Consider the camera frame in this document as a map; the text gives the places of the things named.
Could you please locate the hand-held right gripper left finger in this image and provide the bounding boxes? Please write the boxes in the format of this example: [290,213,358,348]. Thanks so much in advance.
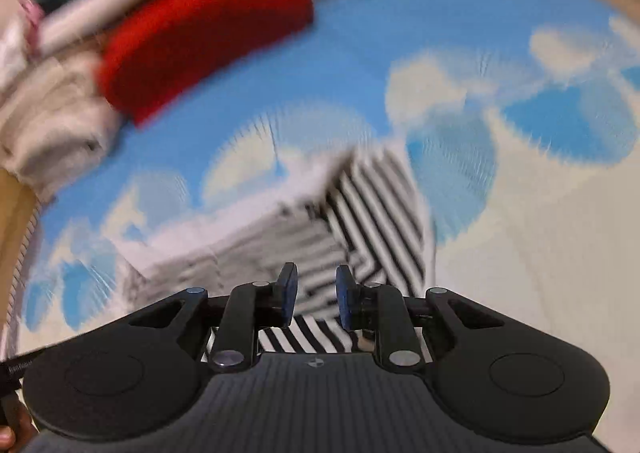
[127,263,299,374]

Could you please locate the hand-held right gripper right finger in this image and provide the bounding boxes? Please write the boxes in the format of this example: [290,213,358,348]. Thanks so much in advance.
[336,264,506,375]

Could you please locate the striped shirt with white vest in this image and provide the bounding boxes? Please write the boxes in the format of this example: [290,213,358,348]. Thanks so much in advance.
[122,145,436,356]

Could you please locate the wooden headboard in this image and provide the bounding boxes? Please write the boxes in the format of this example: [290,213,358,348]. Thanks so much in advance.
[0,165,38,334]

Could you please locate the cream folded blanket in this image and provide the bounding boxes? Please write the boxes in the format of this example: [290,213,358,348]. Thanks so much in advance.
[0,83,123,206]
[0,18,108,104]

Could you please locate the blue leaf print bed sheet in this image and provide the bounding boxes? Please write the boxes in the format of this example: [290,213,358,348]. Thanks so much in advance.
[20,0,640,453]

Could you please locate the red folded blanket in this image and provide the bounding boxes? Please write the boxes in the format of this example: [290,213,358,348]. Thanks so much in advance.
[96,0,315,128]

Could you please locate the white and pink cloth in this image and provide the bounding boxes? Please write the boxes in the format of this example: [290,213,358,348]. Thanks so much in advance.
[15,0,46,56]

